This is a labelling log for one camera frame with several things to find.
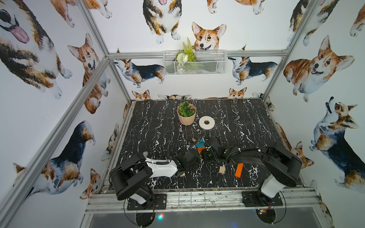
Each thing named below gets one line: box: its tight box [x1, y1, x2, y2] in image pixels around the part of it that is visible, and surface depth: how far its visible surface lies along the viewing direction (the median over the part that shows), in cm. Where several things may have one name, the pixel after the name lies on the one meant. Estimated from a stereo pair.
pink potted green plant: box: [176, 100, 197, 126], surface depth 99 cm
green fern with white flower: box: [173, 37, 197, 73], surface depth 85 cm
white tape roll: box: [198, 115, 216, 131], surface depth 109 cm
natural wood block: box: [219, 165, 226, 174], surface depth 85 cm
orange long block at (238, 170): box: [234, 162, 244, 179], surface depth 85 cm
